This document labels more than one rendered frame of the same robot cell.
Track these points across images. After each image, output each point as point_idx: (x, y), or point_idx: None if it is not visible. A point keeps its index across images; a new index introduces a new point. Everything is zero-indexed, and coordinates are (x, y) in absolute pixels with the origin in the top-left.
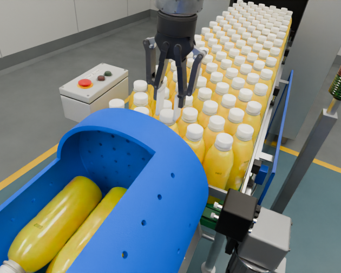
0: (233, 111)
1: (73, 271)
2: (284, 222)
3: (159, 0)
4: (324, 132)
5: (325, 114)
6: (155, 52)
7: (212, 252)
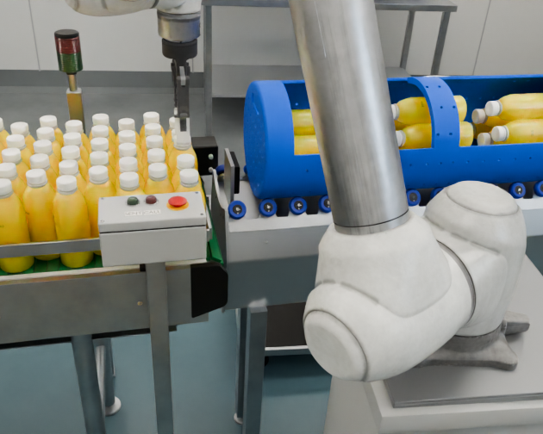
0: (128, 122)
1: None
2: None
3: (199, 30)
4: (83, 107)
5: (78, 91)
6: (177, 88)
7: (109, 362)
